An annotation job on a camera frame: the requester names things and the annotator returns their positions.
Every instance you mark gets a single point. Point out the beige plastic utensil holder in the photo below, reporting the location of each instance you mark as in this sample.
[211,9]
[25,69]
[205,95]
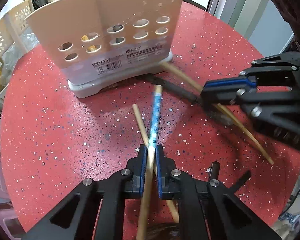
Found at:
[97,43]

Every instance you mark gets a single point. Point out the plain wooden chopstick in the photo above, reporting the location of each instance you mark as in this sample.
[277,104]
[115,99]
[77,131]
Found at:
[170,204]

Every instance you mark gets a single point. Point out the pink plastic stool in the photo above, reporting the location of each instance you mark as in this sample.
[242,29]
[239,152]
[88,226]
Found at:
[9,224]

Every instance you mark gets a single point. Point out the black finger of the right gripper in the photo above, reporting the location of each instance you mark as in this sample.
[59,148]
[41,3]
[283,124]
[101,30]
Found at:
[231,91]

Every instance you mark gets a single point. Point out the white perforated plastic shelf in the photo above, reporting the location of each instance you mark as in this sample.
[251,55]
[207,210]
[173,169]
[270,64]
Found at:
[16,38]

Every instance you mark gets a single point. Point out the long bamboo chopstick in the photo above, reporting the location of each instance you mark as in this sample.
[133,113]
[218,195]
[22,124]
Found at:
[223,109]

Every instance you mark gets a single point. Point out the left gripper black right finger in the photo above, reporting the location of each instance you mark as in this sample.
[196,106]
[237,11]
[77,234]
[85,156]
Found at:
[209,209]

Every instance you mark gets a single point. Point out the black handled metal spoon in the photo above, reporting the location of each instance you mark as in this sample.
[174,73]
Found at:
[184,94]

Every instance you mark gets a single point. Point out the blue patterned wooden chopstick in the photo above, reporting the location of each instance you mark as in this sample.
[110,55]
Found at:
[153,134]

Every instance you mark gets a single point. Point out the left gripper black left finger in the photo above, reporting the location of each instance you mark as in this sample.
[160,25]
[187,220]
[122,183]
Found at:
[95,209]

